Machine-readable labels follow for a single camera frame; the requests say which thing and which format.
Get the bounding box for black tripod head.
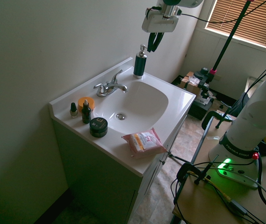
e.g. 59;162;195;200
193;67;217;100

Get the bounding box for dark teal soap dispenser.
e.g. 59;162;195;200
133;44;148;79

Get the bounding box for white sink vanity top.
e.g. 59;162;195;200
49;56;197;177

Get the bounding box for black round jar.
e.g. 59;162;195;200
89;117;108;138

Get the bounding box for brown window blinds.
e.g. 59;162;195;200
204;0;266;53

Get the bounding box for black cable adapter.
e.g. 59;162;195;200
230;199;250;216

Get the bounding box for cardboard box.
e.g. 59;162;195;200
179;71;203;94

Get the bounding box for black camera stand pole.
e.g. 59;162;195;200
208;0;253;79

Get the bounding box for white vanity cabinet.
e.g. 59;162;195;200
51;112;189;224

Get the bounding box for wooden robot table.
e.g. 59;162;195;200
172;113;266;224

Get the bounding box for chrome faucet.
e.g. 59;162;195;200
93;69;129;98

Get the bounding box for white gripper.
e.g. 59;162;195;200
141;11;180;53

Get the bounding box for orange round jar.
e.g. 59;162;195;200
77;96;96;112

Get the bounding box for small nail polish bottle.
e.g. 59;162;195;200
69;102;78;119

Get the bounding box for dark dropper bottle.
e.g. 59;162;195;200
81;99;92;124

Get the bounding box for yellow cable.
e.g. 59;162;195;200
187;171;232;203

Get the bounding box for black storage case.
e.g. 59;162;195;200
187;97;216;121

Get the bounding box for pink wet wipes pack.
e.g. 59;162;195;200
121;127;167;160

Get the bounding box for black C-clamp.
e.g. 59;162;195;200
176;154;219;185
201;110;232;130

